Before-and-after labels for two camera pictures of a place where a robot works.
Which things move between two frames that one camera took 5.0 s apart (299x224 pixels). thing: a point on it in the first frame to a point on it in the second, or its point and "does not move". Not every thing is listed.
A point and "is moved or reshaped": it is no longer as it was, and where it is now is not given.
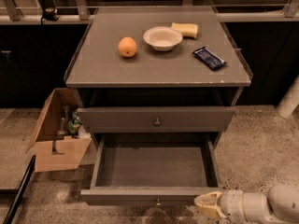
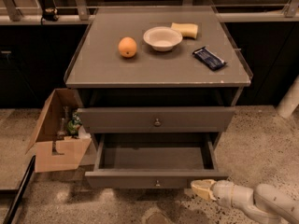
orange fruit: x=127 y=47 does not move
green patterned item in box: x=73 y=124 does not move
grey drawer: x=151 y=169 is moved or reshaped
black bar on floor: x=13 y=208 does not move
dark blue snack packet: x=206 y=56 does not move
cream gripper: x=229 y=202 to x=222 y=191
